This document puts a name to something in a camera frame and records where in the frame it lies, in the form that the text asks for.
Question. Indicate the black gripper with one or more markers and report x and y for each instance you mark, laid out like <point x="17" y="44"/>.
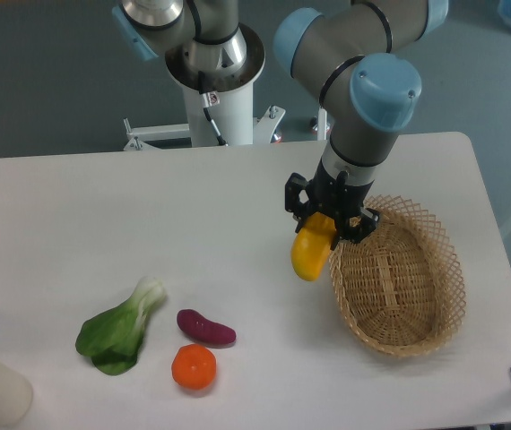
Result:
<point x="339" y="190"/>

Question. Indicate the yellow mango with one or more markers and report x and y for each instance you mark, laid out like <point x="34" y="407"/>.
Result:
<point x="312" y="246"/>

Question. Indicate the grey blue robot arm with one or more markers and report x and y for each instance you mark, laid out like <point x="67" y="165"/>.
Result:
<point x="347" y="62"/>

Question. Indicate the woven wicker basket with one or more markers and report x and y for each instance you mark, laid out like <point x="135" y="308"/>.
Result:
<point x="400" y="290"/>

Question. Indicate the purple sweet potato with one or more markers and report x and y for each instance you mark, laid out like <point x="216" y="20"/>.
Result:
<point x="197" y="327"/>

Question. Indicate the orange tangerine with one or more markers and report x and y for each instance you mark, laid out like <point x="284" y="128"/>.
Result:
<point x="194" y="367"/>

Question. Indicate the green bok choy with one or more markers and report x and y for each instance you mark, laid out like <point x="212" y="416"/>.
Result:
<point x="112" y="339"/>

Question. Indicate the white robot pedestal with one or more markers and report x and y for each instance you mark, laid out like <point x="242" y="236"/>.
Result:
<point x="219" y="76"/>

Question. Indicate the white metal base frame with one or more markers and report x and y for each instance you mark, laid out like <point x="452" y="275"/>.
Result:
<point x="208" y="130"/>

